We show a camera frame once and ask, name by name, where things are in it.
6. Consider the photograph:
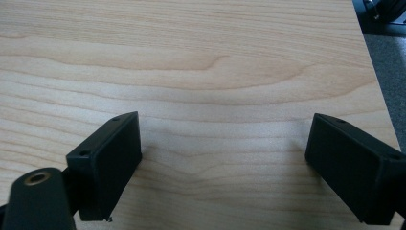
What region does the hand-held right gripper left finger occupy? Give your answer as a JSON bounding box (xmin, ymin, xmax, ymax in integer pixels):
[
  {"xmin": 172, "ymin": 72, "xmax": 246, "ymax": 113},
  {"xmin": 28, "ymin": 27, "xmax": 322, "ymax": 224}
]
[{"xmin": 65, "ymin": 110, "xmax": 143, "ymax": 222}]

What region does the dark equipment base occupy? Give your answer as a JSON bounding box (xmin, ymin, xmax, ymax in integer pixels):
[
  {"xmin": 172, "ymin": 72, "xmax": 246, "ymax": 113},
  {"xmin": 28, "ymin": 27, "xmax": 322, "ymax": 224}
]
[{"xmin": 352, "ymin": 0, "xmax": 406, "ymax": 35}]

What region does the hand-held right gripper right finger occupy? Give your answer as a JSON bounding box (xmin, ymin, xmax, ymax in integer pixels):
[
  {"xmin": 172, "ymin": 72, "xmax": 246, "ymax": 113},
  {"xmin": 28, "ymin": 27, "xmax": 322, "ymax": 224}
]
[{"xmin": 304, "ymin": 112, "xmax": 406, "ymax": 226}]

